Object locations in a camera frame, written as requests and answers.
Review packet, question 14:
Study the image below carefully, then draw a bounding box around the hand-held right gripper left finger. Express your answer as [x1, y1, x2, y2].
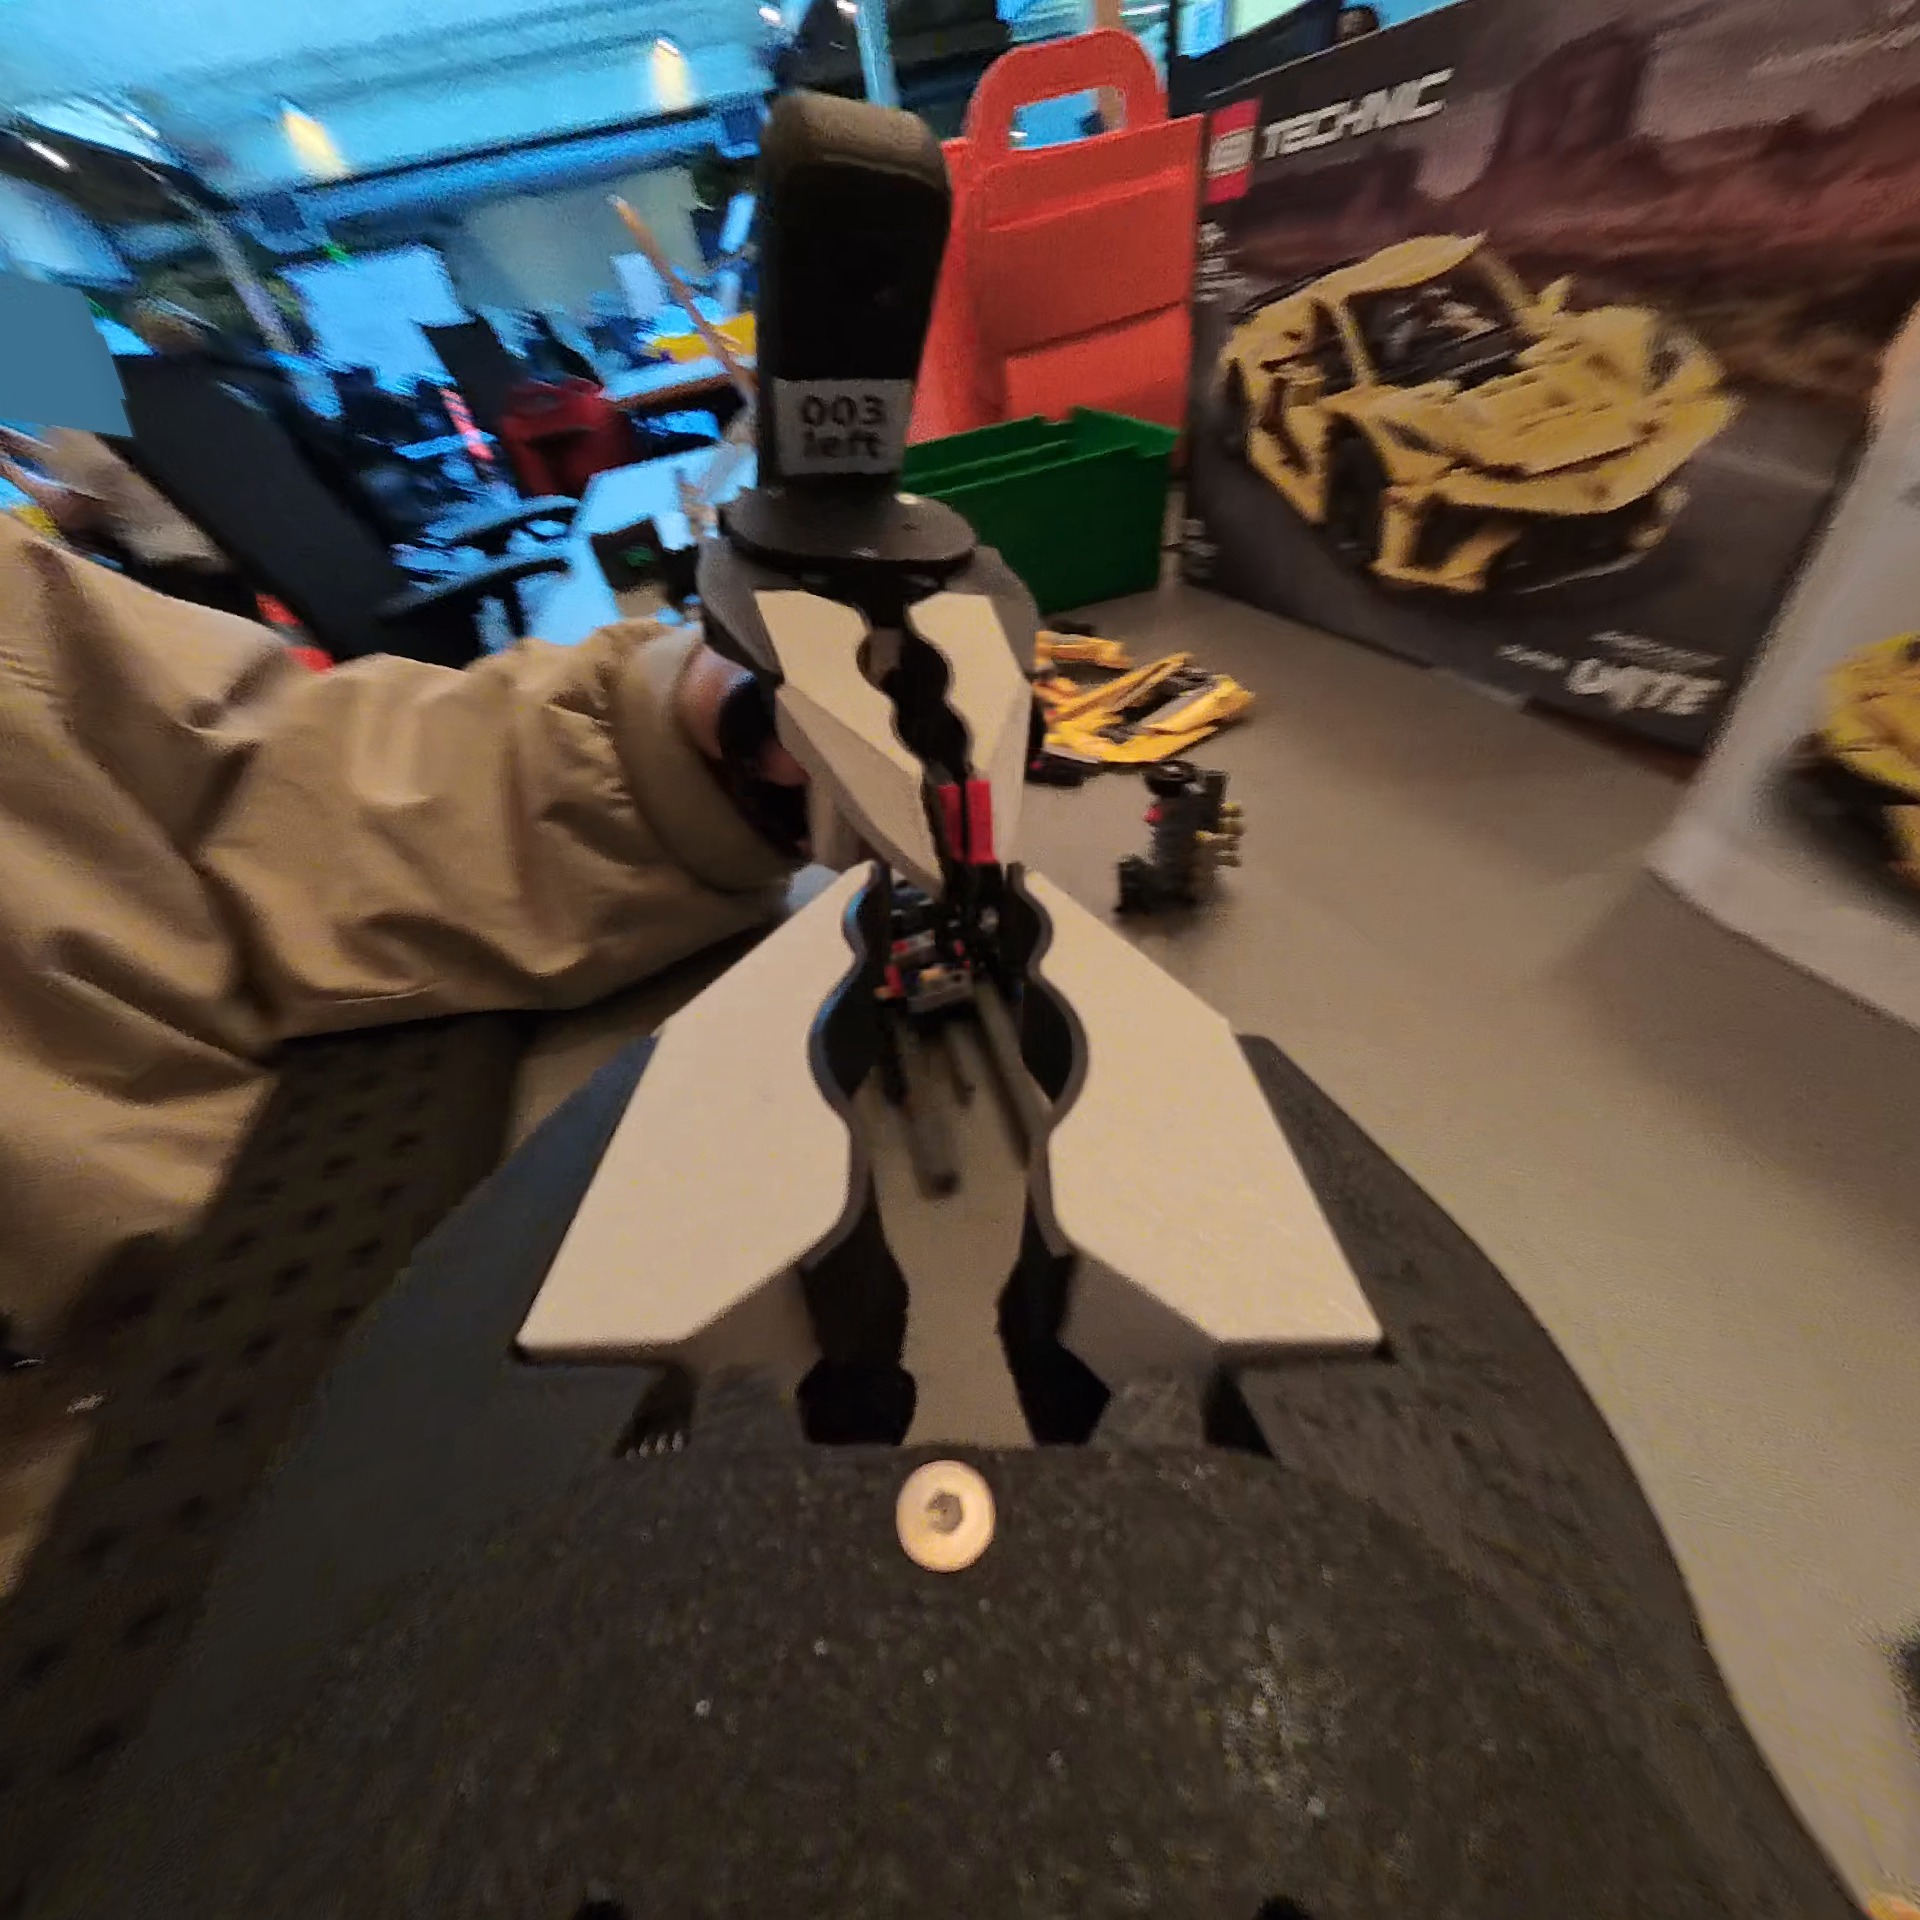
[515, 861, 922, 1447]

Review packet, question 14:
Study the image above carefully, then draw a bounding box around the white instruction booklet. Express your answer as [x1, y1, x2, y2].
[1649, 301, 1920, 1037]

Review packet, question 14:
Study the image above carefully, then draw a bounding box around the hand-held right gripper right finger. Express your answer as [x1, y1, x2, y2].
[997, 870, 1386, 1447]

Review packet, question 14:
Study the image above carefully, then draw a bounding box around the grey black brick chassis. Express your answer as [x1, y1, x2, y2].
[871, 870, 1057, 1203]

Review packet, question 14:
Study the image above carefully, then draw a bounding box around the person's left forearm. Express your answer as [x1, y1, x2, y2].
[0, 512, 798, 1325]

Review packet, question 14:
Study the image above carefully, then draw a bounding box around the black office chair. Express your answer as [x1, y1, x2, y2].
[112, 351, 578, 671]

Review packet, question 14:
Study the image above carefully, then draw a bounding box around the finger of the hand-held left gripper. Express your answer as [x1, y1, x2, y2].
[751, 587, 949, 888]
[908, 597, 1041, 875]

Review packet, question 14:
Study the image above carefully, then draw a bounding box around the brick engine assembly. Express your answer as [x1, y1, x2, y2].
[1112, 763, 1246, 916]

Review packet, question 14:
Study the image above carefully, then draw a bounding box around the person's left hand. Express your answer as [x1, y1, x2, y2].
[675, 647, 816, 870]

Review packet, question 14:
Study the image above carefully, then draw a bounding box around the red plastic bin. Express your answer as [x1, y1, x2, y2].
[908, 27, 1206, 443]

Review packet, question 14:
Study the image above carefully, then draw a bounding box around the grey desk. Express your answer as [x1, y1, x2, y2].
[495, 577, 1920, 1920]

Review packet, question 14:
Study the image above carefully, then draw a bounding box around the dark car set box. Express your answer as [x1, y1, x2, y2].
[1168, 0, 1920, 752]

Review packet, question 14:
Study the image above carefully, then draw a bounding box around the red office chair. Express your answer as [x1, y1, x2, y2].
[495, 376, 639, 498]

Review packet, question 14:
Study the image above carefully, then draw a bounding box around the green plastic bin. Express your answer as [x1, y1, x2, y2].
[899, 405, 1186, 616]

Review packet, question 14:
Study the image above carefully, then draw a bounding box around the yellow brick car body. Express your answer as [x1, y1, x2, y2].
[1029, 630, 1260, 769]

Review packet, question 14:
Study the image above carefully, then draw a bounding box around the dark perforated panel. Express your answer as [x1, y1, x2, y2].
[0, 1021, 526, 1803]

